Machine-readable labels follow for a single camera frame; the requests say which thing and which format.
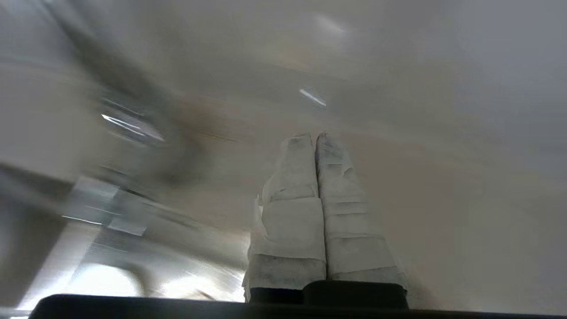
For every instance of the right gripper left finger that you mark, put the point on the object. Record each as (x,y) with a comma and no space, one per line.
(292,221)

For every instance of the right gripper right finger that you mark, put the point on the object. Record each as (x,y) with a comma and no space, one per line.
(350,230)

